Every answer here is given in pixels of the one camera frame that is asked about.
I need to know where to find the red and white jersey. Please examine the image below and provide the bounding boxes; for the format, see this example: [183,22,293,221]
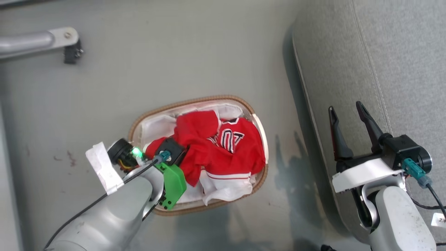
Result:
[144,110,267,206]

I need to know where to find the grey metal partition foot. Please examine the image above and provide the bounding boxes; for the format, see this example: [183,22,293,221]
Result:
[0,27,80,60]

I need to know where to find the white laundry basket brown rim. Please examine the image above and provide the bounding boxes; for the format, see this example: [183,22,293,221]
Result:
[128,95,269,216]

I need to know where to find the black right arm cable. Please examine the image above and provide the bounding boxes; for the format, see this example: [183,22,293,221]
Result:
[409,184,446,219]

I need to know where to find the small white paper label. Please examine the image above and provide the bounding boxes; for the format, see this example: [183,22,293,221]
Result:
[431,213,446,229]

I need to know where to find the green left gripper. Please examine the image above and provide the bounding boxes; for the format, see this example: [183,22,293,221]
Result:
[153,162,187,211]

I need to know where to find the teal right cable connector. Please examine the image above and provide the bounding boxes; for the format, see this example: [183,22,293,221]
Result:
[401,158,433,189]

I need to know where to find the grey fabric sofa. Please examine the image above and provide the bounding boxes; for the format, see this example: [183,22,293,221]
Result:
[292,0,446,244]

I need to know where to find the black caster wheel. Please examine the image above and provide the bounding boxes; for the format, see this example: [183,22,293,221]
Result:
[64,40,84,64]

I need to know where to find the white tape tag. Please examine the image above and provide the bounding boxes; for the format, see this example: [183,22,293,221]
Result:
[85,142,124,196]

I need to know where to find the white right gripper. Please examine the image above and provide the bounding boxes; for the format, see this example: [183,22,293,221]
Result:
[328,101,405,194]

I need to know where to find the white basket liner cloth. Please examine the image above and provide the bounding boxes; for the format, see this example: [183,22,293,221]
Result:
[134,104,267,205]

